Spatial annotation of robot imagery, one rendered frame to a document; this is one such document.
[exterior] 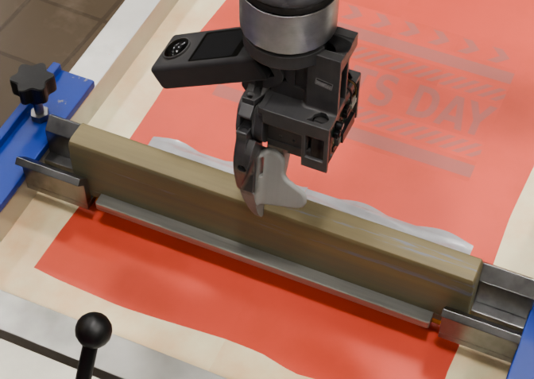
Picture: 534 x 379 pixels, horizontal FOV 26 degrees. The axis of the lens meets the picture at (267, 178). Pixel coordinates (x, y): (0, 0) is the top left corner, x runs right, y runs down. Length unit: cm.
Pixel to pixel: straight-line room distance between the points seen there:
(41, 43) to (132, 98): 151
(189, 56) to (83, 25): 187
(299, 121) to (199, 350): 28
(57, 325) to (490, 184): 47
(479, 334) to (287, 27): 36
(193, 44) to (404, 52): 44
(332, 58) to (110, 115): 46
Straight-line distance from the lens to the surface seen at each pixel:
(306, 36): 86
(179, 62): 96
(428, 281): 104
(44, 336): 107
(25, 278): 116
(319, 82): 90
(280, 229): 106
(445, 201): 121
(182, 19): 138
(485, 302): 110
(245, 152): 95
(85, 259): 116
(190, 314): 111
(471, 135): 127
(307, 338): 110
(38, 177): 117
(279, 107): 92
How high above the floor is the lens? 188
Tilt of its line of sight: 50 degrees down
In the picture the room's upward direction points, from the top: straight up
